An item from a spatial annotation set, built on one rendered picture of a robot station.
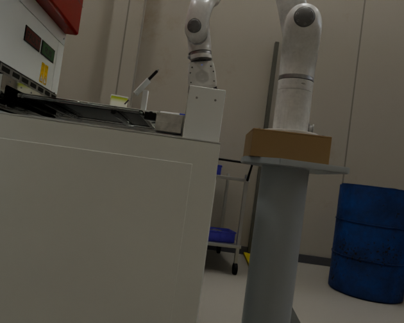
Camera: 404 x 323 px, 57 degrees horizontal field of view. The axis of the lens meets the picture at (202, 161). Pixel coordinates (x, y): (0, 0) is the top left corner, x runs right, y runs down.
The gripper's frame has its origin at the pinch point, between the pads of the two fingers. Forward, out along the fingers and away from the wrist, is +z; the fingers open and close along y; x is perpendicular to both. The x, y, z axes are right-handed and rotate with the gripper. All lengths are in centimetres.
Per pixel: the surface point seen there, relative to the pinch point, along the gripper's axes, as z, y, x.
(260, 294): 65, 13, -14
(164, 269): 46, -14, -46
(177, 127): 10.5, -9.4, -22.5
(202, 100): 6.4, -2.3, -40.0
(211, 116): 10.6, -0.5, -40.0
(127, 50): -105, -60, 244
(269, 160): 22.4, 17.9, -19.8
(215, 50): -101, 29, 249
